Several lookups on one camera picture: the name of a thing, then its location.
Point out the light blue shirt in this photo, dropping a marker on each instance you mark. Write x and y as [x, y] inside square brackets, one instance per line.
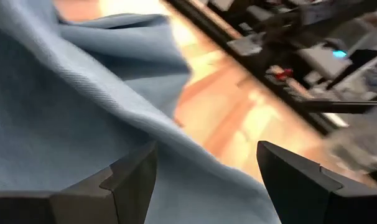
[67, 109]

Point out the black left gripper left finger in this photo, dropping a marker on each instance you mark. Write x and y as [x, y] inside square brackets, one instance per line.
[82, 205]

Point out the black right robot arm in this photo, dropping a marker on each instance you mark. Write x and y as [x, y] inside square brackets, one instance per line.
[278, 40]

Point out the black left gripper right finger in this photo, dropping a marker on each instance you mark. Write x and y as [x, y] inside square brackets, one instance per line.
[316, 202]

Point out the crumpled clear plastic bag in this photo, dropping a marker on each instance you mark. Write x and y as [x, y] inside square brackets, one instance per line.
[359, 146]

